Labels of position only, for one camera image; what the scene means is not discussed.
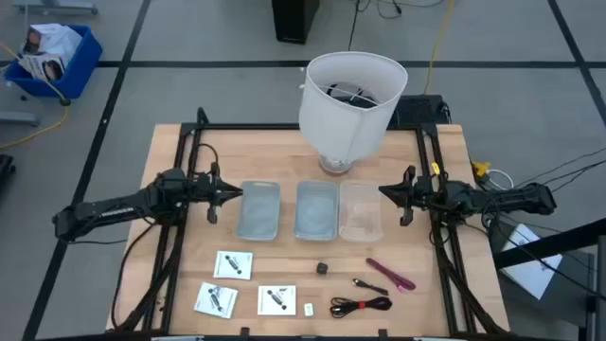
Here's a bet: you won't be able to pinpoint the table lamp with white shade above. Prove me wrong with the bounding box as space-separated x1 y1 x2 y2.
297 50 409 175

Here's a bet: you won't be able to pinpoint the clear plastic bin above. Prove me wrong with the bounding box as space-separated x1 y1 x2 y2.
338 179 384 243

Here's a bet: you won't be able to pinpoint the black cable bundle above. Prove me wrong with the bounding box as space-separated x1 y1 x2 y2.
110 221 187 332
429 221 508 335

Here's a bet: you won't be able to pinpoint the black floor cable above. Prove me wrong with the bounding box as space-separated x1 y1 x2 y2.
347 0 447 52

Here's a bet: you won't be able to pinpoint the blue plastic crate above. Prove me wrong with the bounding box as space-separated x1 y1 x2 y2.
4 23 104 100

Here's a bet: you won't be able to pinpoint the black box on floor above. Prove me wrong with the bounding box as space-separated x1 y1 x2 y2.
271 0 321 45

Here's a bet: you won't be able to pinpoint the yellow floor cable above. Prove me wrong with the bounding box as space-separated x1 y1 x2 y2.
0 42 71 151

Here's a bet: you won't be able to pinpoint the white cable loop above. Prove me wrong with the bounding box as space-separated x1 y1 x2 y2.
487 168 515 191

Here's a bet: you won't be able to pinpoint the maroon braided cable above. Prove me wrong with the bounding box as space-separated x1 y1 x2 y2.
365 257 418 293

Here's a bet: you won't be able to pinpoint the black power unit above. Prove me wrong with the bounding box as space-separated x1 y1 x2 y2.
387 94 452 128

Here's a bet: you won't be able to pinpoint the black metal beam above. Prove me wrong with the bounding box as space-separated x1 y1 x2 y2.
491 217 606 270

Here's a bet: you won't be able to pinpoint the white printed package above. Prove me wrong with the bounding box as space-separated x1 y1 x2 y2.
21 23 84 61
17 54 67 82

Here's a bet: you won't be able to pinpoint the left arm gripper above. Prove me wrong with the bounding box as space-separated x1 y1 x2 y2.
189 162 244 225

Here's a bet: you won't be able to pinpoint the grey metal stand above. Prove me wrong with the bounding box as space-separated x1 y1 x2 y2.
12 0 99 17

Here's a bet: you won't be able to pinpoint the short black cable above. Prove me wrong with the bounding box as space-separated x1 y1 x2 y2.
351 278 390 296

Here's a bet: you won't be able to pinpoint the black metal table frame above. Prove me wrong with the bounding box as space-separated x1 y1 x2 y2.
141 107 474 338

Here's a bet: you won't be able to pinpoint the black cable red tie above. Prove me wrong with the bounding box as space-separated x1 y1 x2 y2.
330 296 394 319

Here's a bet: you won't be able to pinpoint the grey side cart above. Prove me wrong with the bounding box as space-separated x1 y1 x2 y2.
487 221 598 329

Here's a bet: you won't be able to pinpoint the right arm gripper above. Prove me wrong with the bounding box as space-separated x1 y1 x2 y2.
378 165 447 227

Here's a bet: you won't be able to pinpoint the white instruction booklet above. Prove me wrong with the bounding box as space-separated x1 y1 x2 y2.
212 250 255 281
257 284 297 316
193 281 240 320

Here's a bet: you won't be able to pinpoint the grey plastic bin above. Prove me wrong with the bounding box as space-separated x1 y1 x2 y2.
293 179 340 242
235 179 282 242

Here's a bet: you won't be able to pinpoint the yellow extension cable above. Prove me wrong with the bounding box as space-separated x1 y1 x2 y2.
422 0 456 96

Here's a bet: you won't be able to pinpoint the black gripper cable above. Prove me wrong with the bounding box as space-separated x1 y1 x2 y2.
192 142 222 177

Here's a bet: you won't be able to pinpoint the thin black floor cables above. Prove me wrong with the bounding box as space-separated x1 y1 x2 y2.
513 146 606 189

